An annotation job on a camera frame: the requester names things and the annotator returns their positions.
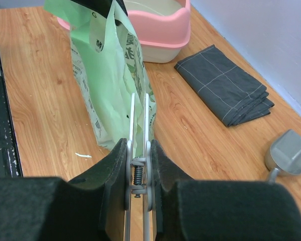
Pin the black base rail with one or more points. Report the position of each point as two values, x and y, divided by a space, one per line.
10 164

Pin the dark checked folded cloth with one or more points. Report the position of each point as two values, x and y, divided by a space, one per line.
232 95

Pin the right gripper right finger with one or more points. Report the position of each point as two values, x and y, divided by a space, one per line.
188 209

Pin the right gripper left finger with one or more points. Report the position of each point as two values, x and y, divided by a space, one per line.
88 207

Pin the piano pattern bag clip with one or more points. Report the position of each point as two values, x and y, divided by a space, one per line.
139 173

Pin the green litter bag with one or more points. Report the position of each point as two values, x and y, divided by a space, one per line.
108 66

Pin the pink litter box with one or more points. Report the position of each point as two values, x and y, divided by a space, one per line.
163 27

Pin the grey metal scoop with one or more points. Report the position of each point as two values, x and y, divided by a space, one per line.
283 157

